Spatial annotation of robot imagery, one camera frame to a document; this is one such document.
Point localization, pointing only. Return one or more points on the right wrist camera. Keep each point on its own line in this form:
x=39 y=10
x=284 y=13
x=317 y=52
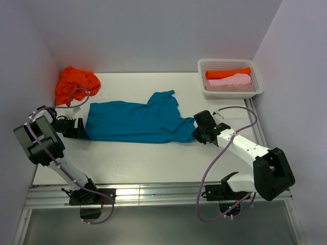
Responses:
x=218 y=115

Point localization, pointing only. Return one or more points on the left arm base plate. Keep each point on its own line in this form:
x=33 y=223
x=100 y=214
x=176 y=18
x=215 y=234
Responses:
x=82 y=197

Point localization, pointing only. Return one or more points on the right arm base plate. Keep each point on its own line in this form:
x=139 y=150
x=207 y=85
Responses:
x=221 y=192

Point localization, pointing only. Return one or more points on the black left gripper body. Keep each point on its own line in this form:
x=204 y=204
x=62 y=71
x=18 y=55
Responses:
x=67 y=127

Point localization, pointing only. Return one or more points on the blue t shirt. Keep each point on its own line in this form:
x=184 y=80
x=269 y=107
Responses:
x=157 y=121

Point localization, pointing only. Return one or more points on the aluminium right rail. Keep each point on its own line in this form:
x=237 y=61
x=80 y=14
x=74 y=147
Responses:
x=257 y=129

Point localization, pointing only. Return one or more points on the crumpled orange t shirt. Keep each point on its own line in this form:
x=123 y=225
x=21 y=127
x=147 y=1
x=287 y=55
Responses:
x=71 y=79

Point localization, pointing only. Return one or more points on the aluminium front rail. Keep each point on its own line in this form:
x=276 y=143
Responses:
x=52 y=197

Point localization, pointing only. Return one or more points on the rolled beige t shirt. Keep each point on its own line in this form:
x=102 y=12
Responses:
x=242 y=88

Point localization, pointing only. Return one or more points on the rolled orange t shirt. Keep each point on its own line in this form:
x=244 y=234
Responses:
x=221 y=74

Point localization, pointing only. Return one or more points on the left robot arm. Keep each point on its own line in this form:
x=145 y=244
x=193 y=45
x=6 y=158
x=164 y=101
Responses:
x=42 y=145

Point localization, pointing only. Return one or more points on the white plastic basket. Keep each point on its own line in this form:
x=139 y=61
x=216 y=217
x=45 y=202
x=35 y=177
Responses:
x=229 y=64

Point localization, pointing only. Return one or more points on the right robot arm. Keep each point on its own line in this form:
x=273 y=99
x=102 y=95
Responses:
x=271 y=173

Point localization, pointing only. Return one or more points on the aluminium rail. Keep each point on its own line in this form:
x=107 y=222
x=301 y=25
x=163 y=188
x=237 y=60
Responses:
x=257 y=129
x=52 y=197

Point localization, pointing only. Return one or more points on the rolled pink t shirt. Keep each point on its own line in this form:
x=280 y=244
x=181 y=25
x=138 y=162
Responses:
x=236 y=80

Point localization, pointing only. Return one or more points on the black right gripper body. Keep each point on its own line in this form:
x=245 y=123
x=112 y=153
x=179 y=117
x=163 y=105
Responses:
x=198 y=133

